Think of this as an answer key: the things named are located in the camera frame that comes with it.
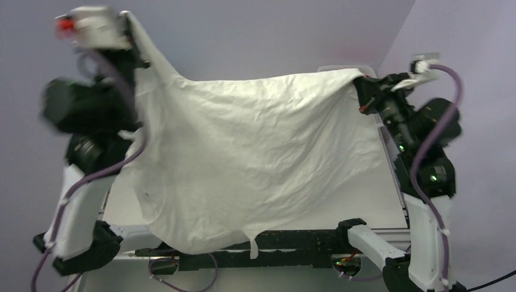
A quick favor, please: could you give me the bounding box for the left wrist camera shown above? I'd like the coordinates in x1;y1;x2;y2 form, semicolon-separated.
55;5;131;50

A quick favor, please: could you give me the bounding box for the black floor cable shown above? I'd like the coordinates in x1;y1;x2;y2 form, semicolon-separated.
461;269;516;292

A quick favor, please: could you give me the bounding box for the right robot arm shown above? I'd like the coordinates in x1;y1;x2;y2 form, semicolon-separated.
335;73;465;291

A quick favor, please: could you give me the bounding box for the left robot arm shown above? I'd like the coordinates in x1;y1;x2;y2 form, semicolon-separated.
33;44;175;276

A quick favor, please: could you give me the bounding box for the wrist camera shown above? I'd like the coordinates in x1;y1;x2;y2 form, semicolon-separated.
55;5;131;50
391;52;441;92

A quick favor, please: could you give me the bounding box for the white plastic basket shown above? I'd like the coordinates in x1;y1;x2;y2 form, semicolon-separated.
316;64;388;130

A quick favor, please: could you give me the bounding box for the white t shirt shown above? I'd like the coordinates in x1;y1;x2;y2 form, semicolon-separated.
114;13;382;254

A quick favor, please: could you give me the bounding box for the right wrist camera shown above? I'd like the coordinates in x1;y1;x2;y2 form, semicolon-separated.
391;52;441;92

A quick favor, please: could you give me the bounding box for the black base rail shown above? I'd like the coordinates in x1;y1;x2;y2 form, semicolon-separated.
134;229;364;271

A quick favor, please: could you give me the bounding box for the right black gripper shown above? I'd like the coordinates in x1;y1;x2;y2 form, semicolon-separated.
353;70;416;151

